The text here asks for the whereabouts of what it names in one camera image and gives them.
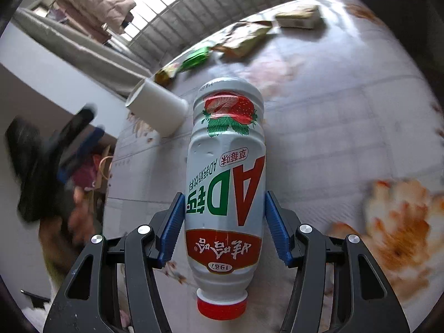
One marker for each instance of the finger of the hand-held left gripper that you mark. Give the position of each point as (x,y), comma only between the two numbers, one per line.
(83,149)
(76,121)

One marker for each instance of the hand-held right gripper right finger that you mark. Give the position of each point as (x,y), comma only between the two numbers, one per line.
(279,229)

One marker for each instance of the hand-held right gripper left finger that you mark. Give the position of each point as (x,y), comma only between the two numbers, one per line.
(171,229)

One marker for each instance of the white strawberry drink bottle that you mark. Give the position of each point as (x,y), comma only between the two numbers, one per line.
(225,180)

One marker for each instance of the white paper cup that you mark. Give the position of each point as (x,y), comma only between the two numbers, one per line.
(159,107)

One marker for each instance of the person's left forearm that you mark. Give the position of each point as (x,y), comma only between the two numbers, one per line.
(59,260)

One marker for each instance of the person's left hand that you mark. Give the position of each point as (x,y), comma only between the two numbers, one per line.
(83,218)

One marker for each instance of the pink plastic bag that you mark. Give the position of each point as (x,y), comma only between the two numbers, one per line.
(85,171)

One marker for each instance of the brown cardboard box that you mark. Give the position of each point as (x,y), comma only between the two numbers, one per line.
(107,151)

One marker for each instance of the grey curtain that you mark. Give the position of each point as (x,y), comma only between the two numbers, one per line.
(79,55)

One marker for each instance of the brown crumpled snack wrapper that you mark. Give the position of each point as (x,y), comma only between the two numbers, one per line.
(167,73)

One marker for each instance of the pink padded jacket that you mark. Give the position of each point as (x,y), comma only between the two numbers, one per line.
(97,3)

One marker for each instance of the small green packet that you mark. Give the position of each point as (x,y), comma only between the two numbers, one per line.
(196,59)

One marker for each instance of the metal window railing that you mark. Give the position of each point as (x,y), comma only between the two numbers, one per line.
(194,17)

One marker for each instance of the yellow green snack packet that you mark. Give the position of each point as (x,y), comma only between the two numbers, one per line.
(242,40)

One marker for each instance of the cream snack box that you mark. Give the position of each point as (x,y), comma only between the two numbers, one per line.
(298,16)

